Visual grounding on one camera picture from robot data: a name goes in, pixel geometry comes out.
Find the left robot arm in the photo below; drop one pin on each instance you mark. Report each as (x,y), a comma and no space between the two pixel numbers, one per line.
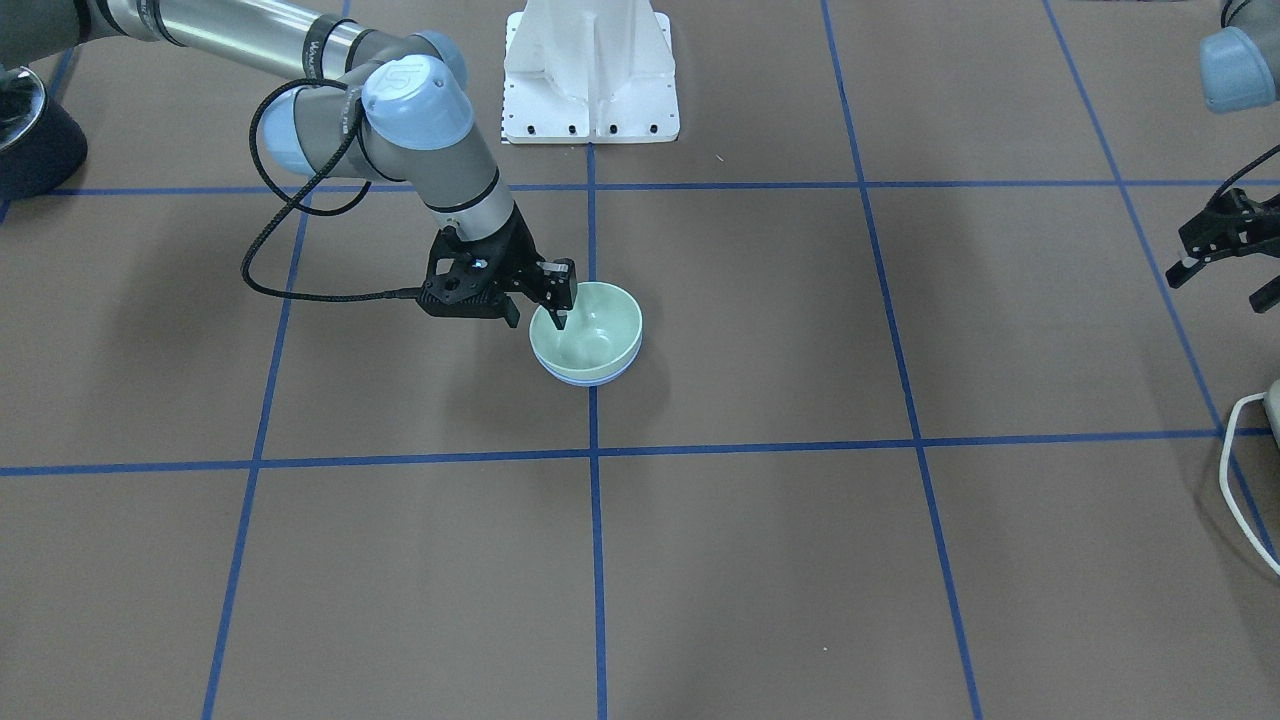
(1239,69)

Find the brown paper table cover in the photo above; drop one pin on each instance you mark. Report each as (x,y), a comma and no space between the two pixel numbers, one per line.
(917,430)

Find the green bowl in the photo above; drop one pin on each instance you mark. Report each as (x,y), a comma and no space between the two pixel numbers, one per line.
(603,315)

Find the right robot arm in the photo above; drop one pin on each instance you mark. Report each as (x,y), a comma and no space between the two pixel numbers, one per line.
(354,103)

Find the blue bowl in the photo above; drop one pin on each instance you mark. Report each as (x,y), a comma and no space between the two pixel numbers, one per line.
(584,366)

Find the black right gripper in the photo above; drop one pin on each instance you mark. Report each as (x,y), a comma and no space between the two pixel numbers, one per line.
(520,262)

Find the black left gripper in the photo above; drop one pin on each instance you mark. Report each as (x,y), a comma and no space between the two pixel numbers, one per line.
(1222,230)

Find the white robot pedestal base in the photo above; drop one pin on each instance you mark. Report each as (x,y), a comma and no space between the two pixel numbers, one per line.
(589,72)

